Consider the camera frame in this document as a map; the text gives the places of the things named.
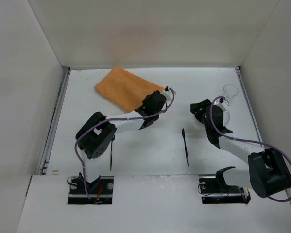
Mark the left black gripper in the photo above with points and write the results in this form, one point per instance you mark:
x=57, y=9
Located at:
x=146, y=115

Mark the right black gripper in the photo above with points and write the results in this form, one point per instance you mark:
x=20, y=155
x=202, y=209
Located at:
x=198, y=109

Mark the black plastic knife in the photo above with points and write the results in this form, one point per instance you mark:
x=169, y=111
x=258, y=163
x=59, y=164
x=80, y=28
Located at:
x=185, y=146

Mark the white ceramic plate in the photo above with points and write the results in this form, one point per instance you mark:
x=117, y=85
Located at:
x=226, y=114

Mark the orange cloth placemat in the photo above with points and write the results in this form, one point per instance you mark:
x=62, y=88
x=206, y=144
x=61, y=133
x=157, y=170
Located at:
x=124, y=89

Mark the clear plastic cup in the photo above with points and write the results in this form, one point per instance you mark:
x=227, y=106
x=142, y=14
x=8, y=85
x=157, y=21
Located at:
x=230, y=92

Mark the black plastic fork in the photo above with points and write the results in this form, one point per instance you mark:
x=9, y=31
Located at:
x=111, y=153

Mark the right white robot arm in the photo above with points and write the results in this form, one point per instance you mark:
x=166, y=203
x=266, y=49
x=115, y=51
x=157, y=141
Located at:
x=269, y=167

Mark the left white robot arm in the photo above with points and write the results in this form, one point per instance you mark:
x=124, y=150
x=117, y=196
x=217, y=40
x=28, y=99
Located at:
x=99, y=131

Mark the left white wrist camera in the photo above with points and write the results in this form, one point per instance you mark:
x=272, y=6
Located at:
x=169, y=93

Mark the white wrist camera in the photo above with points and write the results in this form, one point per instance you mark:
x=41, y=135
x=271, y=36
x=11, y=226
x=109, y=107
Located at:
x=222, y=101
x=169, y=93

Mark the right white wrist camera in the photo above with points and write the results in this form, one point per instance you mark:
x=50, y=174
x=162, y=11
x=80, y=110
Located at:
x=222, y=101

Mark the right aluminium table rail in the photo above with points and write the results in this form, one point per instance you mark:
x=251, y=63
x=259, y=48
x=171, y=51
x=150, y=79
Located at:
x=238, y=72

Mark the aluminium table rail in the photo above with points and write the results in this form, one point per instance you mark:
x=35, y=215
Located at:
x=46, y=150
x=238, y=72

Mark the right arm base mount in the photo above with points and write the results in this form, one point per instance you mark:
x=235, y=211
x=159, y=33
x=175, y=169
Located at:
x=227, y=186

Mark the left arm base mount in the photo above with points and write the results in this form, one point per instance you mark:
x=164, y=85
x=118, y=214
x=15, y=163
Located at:
x=100, y=190

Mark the left aluminium table rail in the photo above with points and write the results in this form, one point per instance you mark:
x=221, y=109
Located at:
x=46, y=150

